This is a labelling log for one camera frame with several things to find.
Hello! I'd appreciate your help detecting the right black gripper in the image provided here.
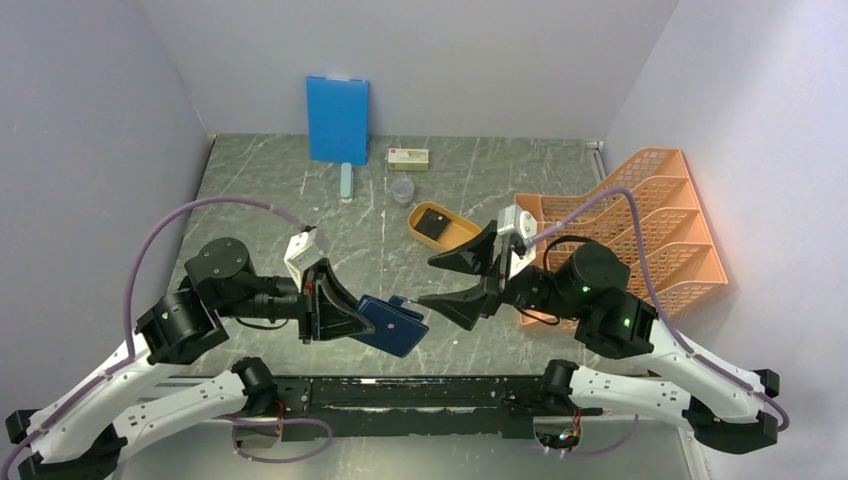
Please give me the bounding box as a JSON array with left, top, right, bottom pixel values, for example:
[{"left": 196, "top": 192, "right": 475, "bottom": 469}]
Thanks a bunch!
[{"left": 417, "top": 220, "right": 584, "bottom": 330}]

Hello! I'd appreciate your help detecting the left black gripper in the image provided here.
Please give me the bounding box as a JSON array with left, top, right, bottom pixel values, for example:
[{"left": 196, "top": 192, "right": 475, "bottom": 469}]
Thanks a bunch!
[{"left": 218, "top": 255, "right": 377, "bottom": 341}]

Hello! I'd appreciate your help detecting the dark blue card holder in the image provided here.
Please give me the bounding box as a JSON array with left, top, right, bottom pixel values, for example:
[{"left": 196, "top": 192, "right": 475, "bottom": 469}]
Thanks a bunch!
[{"left": 352, "top": 295, "right": 429, "bottom": 358}]

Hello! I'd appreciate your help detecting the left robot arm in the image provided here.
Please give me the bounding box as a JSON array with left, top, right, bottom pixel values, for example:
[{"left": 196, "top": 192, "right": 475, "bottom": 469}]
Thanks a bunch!
[{"left": 6, "top": 233, "right": 375, "bottom": 479}]

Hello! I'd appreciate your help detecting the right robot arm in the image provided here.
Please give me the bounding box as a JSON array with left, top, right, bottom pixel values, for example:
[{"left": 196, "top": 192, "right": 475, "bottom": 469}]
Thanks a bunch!
[{"left": 419, "top": 225, "right": 780, "bottom": 454}]

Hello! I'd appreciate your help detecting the black card in tray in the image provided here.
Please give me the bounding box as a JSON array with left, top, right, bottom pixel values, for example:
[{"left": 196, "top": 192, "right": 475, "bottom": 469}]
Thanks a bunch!
[{"left": 414, "top": 208, "right": 451, "bottom": 242}]

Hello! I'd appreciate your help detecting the yellow oval tray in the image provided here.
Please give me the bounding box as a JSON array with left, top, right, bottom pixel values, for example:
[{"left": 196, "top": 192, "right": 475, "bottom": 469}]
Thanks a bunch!
[{"left": 407, "top": 201, "right": 482, "bottom": 252}]

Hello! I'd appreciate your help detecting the small clear plastic cup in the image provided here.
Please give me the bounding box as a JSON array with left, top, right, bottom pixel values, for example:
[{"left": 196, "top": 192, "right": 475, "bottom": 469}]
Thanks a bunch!
[{"left": 390, "top": 178, "right": 415, "bottom": 207}]

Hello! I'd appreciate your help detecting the light blue eraser stick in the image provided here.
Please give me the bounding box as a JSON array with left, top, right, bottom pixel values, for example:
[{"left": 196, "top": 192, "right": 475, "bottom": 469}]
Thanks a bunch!
[{"left": 339, "top": 163, "right": 353, "bottom": 203}]

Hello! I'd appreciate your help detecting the small red white box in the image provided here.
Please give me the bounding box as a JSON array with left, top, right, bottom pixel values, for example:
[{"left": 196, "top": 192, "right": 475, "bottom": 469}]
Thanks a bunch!
[{"left": 386, "top": 148, "right": 430, "bottom": 171}]

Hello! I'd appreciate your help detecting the blue board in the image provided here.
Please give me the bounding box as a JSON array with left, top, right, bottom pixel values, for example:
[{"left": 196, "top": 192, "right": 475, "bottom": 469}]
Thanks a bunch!
[{"left": 305, "top": 76, "right": 370, "bottom": 166}]

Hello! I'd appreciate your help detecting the orange file organizer rack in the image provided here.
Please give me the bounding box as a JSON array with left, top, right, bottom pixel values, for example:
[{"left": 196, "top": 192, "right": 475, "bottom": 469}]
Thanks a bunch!
[{"left": 515, "top": 147, "right": 728, "bottom": 322}]

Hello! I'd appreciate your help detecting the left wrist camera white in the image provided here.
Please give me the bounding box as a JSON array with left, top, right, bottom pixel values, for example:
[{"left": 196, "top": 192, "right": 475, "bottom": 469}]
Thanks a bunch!
[{"left": 284, "top": 226, "right": 329, "bottom": 291}]

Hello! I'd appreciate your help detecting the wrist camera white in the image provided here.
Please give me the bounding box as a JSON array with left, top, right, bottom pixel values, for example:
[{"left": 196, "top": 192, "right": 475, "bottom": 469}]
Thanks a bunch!
[
  {"left": 496, "top": 204, "right": 538, "bottom": 279},
  {"left": 284, "top": 226, "right": 329, "bottom": 291}
]

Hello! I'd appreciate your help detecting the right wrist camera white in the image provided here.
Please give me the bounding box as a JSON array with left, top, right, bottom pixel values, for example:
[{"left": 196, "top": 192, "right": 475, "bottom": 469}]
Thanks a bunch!
[{"left": 496, "top": 204, "right": 538, "bottom": 279}]

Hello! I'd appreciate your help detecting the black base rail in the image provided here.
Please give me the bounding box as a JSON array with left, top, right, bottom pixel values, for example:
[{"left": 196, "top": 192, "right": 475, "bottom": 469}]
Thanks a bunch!
[{"left": 225, "top": 356, "right": 591, "bottom": 442}]

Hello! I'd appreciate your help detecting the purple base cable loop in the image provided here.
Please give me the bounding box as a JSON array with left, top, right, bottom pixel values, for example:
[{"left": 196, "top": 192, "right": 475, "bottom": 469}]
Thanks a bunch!
[{"left": 231, "top": 413, "right": 334, "bottom": 464}]

